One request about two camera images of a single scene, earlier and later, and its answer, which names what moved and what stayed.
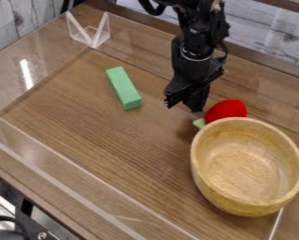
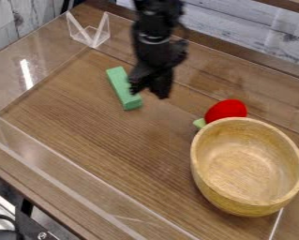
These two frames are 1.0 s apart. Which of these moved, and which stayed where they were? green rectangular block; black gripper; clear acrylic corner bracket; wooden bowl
Moved: black gripper
Stayed: clear acrylic corner bracket; green rectangular block; wooden bowl
